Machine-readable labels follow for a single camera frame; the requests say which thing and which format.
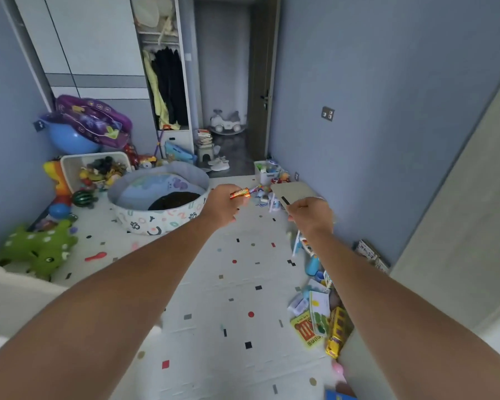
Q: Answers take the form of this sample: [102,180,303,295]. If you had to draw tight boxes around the person's left hand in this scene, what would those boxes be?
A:
[199,184,251,229]

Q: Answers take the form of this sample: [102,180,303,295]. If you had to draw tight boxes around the person's right hand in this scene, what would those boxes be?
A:
[286,197,335,236]

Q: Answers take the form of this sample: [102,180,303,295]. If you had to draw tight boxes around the grey device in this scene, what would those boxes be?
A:
[270,181,325,206]

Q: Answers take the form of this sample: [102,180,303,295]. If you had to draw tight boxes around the person's right forearm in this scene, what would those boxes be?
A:
[305,228,500,400]

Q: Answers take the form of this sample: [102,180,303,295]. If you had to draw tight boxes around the person's left forearm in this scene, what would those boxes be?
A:
[0,212,223,400]

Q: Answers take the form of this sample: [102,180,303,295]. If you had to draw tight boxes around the small white toy box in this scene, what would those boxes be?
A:
[254,160,281,186]

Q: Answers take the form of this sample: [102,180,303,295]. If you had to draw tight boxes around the white small stool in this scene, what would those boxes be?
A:
[196,143,216,164]

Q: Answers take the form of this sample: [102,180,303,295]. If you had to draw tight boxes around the light blue toy case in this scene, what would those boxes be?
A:
[164,141,197,165]

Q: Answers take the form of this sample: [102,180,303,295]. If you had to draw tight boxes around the round patterned fabric playpen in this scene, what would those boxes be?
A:
[107,161,211,236]

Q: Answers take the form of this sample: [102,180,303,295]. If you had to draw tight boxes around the white ride-on toy car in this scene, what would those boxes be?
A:
[209,109,246,135]

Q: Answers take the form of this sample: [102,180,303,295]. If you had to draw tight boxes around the white patterned card box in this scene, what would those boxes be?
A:
[354,240,380,261]

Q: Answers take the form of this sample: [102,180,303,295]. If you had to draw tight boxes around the patterned play mat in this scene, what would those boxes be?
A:
[50,175,351,400]

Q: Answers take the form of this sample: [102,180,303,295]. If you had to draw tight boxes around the green picture book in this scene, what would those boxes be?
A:
[308,290,331,339]

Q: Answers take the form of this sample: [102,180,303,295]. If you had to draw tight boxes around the dark wooden door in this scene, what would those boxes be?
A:
[248,0,281,161]

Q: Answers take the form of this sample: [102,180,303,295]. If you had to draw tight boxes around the yellow toy bus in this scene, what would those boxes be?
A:
[325,306,354,359]

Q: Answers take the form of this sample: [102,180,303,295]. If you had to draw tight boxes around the dark hanging clothes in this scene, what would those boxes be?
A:
[152,46,189,127]

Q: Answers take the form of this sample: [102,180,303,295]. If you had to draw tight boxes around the yellow hanging garment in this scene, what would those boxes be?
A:
[142,50,181,131]

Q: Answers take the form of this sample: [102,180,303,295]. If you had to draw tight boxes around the white toy storage bin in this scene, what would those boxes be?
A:
[60,152,133,194]

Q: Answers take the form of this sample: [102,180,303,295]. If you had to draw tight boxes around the green striped ball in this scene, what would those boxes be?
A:
[72,190,98,209]

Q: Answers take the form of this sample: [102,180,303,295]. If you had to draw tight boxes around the orange giraffe toy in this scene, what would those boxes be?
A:
[43,160,73,206]

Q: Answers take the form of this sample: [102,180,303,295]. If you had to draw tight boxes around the blue plastic tub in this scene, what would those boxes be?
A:
[39,112,101,155]

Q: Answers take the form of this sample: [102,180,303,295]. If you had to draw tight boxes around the white wardrobe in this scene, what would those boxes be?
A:
[12,0,196,156]

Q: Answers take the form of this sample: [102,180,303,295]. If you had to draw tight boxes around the green dinosaur plush toy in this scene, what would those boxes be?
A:
[0,221,79,281]

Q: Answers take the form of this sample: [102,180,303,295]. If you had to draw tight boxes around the white furniture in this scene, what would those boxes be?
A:
[0,262,67,363]

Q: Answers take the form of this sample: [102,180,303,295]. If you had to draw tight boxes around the purple inflatable swim ring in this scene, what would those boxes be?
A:
[55,95,133,149]

